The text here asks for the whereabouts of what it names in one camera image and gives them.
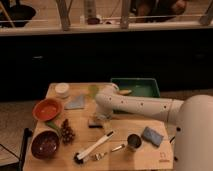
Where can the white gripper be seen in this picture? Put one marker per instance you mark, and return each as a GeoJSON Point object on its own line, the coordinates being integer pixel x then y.
{"type": "Point", "coordinates": [100, 115]}

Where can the wooden black felt eraser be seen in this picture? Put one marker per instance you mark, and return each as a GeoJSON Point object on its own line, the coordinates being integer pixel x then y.
{"type": "Point", "coordinates": [94, 123]}

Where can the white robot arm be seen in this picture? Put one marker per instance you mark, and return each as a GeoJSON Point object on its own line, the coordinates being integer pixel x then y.
{"type": "Point", "coordinates": [193, 118]}

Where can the orange bowl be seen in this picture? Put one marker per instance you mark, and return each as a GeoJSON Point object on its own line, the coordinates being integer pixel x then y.
{"type": "Point", "coordinates": [47, 109]}

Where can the purple bowl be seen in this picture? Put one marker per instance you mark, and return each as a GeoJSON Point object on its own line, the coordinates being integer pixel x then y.
{"type": "Point", "coordinates": [45, 145]}

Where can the blue grey cloth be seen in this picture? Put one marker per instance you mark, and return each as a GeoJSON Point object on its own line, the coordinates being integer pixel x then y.
{"type": "Point", "coordinates": [76, 103]}

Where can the pale green cup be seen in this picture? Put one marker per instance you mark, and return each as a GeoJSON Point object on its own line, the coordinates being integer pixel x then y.
{"type": "Point", "coordinates": [93, 90]}

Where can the bunch of dark grapes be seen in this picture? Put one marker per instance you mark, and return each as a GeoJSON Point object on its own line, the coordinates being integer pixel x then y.
{"type": "Point", "coordinates": [67, 132]}

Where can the metal measuring cup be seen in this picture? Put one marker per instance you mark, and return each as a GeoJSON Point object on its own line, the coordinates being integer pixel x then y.
{"type": "Point", "coordinates": [133, 142]}

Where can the white black dish brush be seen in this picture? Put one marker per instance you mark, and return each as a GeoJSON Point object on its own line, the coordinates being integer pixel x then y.
{"type": "Point", "coordinates": [78, 158]}

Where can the white round container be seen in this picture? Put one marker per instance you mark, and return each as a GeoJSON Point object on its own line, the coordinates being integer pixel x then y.
{"type": "Point", "coordinates": [62, 90]}

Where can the green plastic tray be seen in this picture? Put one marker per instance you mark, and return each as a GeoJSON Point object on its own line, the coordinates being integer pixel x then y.
{"type": "Point", "coordinates": [139, 87]}

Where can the blue sponge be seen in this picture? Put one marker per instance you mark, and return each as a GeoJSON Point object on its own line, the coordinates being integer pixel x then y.
{"type": "Point", "coordinates": [152, 136]}

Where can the green vegetable toy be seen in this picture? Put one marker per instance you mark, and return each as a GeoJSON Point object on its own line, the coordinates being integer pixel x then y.
{"type": "Point", "coordinates": [53, 126]}

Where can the black stand left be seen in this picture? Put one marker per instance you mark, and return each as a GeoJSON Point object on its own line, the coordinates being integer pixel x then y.
{"type": "Point", "coordinates": [21, 157]}

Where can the dark round stool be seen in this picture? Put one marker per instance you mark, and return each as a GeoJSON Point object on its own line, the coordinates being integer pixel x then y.
{"type": "Point", "coordinates": [19, 14]}

